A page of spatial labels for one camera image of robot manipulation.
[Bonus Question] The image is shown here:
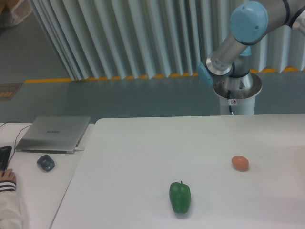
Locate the person's hand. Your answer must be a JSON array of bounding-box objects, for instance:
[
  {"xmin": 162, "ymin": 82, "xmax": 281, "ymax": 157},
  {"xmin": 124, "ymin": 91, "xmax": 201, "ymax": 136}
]
[{"xmin": 0, "ymin": 168, "xmax": 17, "ymax": 184}]

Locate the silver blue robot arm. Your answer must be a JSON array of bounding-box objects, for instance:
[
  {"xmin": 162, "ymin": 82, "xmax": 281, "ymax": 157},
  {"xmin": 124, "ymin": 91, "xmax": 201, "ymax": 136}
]
[{"xmin": 196, "ymin": 0, "xmax": 305, "ymax": 85}]

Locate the white sleeved forearm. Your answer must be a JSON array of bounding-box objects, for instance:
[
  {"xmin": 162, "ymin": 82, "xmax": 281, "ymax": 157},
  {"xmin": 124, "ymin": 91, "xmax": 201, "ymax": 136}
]
[{"xmin": 0, "ymin": 180, "xmax": 23, "ymax": 229}]

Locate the green bell pepper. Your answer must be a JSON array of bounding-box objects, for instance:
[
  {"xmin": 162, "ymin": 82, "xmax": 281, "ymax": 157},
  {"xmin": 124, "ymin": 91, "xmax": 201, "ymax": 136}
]
[{"xmin": 169, "ymin": 181, "xmax": 191, "ymax": 214}]

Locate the black keyboard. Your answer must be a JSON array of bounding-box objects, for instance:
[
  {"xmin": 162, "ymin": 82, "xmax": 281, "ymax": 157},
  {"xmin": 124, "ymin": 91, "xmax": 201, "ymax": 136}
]
[{"xmin": 0, "ymin": 146, "xmax": 12, "ymax": 171}]

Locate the silver closed laptop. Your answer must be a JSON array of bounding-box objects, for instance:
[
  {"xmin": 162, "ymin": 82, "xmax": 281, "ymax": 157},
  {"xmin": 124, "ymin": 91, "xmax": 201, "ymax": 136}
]
[{"xmin": 16, "ymin": 116, "xmax": 91, "ymax": 154}]

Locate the white folding partition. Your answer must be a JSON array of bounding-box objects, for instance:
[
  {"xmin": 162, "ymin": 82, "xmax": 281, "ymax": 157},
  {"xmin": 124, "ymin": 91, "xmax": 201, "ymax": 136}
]
[{"xmin": 30, "ymin": 0, "xmax": 305, "ymax": 80}]

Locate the brown cardboard box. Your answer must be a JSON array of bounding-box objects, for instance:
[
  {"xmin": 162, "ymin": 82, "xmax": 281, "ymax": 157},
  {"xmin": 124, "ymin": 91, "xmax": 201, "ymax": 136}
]
[{"xmin": 0, "ymin": 0, "xmax": 32, "ymax": 29}]

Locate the brown egg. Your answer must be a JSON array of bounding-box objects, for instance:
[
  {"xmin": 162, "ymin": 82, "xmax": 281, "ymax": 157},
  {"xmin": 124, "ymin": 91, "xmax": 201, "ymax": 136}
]
[{"xmin": 231, "ymin": 156, "xmax": 249, "ymax": 171}]

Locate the black laptop cable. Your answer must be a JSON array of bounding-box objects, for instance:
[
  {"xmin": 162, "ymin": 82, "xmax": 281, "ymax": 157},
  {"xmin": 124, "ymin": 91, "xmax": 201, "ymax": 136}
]
[{"xmin": 0, "ymin": 122, "xmax": 33, "ymax": 169}]

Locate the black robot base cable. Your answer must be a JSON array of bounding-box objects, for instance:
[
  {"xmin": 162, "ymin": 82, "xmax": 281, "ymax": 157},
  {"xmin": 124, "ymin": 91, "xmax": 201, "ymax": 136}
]
[{"xmin": 227, "ymin": 89, "xmax": 235, "ymax": 116}]

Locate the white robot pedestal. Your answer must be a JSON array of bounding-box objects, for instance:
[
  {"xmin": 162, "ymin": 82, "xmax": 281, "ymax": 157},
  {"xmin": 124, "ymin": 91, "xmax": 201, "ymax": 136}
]
[{"xmin": 213, "ymin": 72, "xmax": 262, "ymax": 115}]

